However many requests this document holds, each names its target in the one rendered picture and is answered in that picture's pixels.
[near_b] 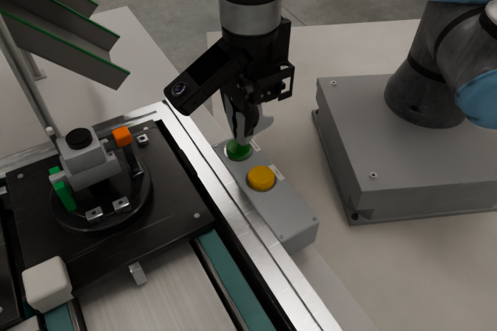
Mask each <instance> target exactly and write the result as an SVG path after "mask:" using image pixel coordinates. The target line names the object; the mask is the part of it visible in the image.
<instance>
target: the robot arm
mask: <svg viewBox="0 0 497 331"><path fill-rule="evenodd" d="M218 1H219V15H220V23H221V28H222V37H221V38H220V39H219V40H218V41H217V42H216V43H214V44H213V45H212V46H211V47H210V48H209V49H207V50H206V51H205V52H204V53H203V54H202V55H201V56H200V57H199V58H198V59H197V60H196V61H194V62H193V63H192V64H191V65H190V66H189V67H187V68H186V69H185V70H184V71H183V72H182V73H181V74H179V76H177V77H176V79H174V80H173V81H172V82H171V83H170V84H169V85H168V86H166V87H165V88H164V90H163V93H164V95H165V96H166V98H167V100H168V101H169V102H170V103H171V105H172V106H173V107H174V108H175V109H176V110H177V111H178V112H179V113H180V114H182V115H183V116H186V117H188V116H190V114H191V113H193V111H195V110H196V109H197V108H198V107H199V106H200V105H202V104H203V103H204V102H205V101H206V100H207V99H209V98H210V97H211V96H212V95H213V94H214V93H215V92H216V91H217V90H218V89H220V95H221V98H222V102H223V108H224V111H225V113H226V117H227V120H228V122H229V126H230V129H231V133H232V134H233V137H234V139H235V140H236V141H237V142H238V143H239V144H240V145H241V146H245V145H247V144H249V143H250V141H251V139H252V138H253V136H255V135H256V134H258V133H260V132H261V131H262V130H264V129H266V128H268V127H269V126H270V125H271V124H272V123H273V122H274V116H273V115H263V108H262V104H261V103H264V102H265V103H267V102H269V101H271V100H274V99H277V98H278V101H281V100H284V99H286V98H289V97H291V96H292V90H293V83H294V70H295V66H294V65H293V64H291V63H290V62H289V61H288V51H289V42H290V34H291V21H290V20H289V19H287V18H283V17H282V15H281V11H282V0H218ZM281 66H288V67H287V68H285V69H281ZM289 77H291V80H290V87H289V90H288V91H286V92H283V93H281V91H282V90H283V89H285V83H284V82H283V79H286V78H289ZM384 97H385V101H386V104H387V105H388V106H389V108H390V109H391V110H392V111H393V112H394V113H395V114H397V115H398V116H400V117H401V118H402V119H404V120H406V121H408V122H410V123H413V124H415V125H417V126H422V127H426V128H431V129H448V128H451V127H454V126H457V125H459V124H460V123H462V122H463V121H464V120H465V118H467V119H468V120H469V121H470V122H471V123H473V124H475V125H477V126H480V127H482V128H486V129H497V0H428V1H427V4H426V7H425V10H424V12H423V15H422V18H421V21H420V23H419V26H418V29H417V31H416V34H415V37H414V39H413V43H412V45H411V47H410V51H409V53H408V56H407V58H406V59H405V60H404V62H403V63H402V64H401V65H400V67H399V68H398V69H397V70H396V71H395V73H394V74H393V75H392V76H391V77H390V79H389V80H388V83H387V86H386V88H385V92H384Z"/></svg>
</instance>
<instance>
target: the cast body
mask: <svg viewBox="0 0 497 331"><path fill-rule="evenodd" d="M56 142H57V145H58V148H59V150H60V152H61V156H60V157H59V159H60V161H61V164H62V167H63V169H64V170H63V171H60V172H58V173H56V174H53V175H50V176H49V178H50V182H51V183H52V185H53V187H54V184H55V183H57V182H60V181H62V180H63V181H64V183H65V185H66V186H67V185H71V186H72V189H73V191H80V190H81V189H83V188H86V187H88V186H91V185H93V184H96V183H97V182H100V181H102V180H105V179H107V178H109V177H112V176H114V175H116V174H119V173H121V171H122V170H121V167H120V164H119V162H118V158H117V157H116V155H115V153H114V151H111V152H108V153H107V151H106V149H105V148H104V145H103V144H104V143H106V142H109V141H108V140H107V139H103V140H100V141H99V140H98V138H97V136H96V134H95V132H94V130H93V128H92V127H91V126H88V127H86V128H77V129H73V130H72V131H70V132H69V133H68V134H67V135H64V136H63V137H59V138H57V139H56ZM54 188H55V187H54Z"/></svg>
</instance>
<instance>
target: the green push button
mask: <svg viewBox="0 0 497 331"><path fill-rule="evenodd" d="M226 152H227V154H228V156H230V157H231V158H234V159H243V158H245V157H247V156H249V154H250V152H251V145H250V143H249V144H247V145H245V146H241V145H240V144H239V143H238V142H237V141H236V140H235V139H232V140H230V141H229V142H228V143H227V145H226Z"/></svg>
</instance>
